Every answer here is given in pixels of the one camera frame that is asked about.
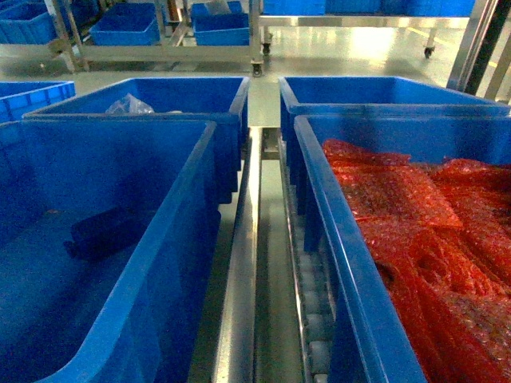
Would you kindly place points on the blue bin rear left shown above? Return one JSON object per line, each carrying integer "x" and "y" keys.
{"x": 223, "y": 100}

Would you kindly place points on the red bubble wrap bags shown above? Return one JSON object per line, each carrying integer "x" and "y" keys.
{"x": 439, "y": 235}

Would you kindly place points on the blue bin with red contents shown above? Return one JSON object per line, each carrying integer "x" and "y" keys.
{"x": 370, "y": 344}

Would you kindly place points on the blue block part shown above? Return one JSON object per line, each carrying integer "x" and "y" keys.
{"x": 102, "y": 235}

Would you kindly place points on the blue plastic bin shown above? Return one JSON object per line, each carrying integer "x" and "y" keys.
{"x": 131, "y": 317}

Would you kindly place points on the clear plastic bag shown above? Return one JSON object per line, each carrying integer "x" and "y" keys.
{"x": 129, "y": 104}

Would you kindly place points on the blue bin rear right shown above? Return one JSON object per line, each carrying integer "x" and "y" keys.
{"x": 375, "y": 96}

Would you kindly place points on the steel shelf rack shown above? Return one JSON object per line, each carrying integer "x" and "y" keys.
{"x": 254, "y": 327}

